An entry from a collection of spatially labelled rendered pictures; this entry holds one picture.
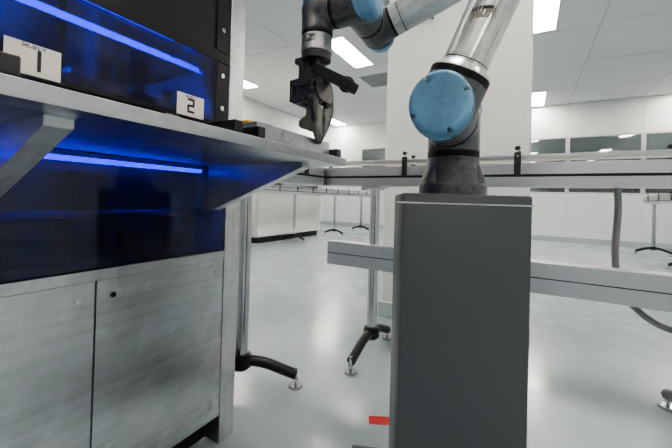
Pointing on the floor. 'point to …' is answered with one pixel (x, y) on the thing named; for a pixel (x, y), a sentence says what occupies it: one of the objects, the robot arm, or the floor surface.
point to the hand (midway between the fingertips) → (321, 138)
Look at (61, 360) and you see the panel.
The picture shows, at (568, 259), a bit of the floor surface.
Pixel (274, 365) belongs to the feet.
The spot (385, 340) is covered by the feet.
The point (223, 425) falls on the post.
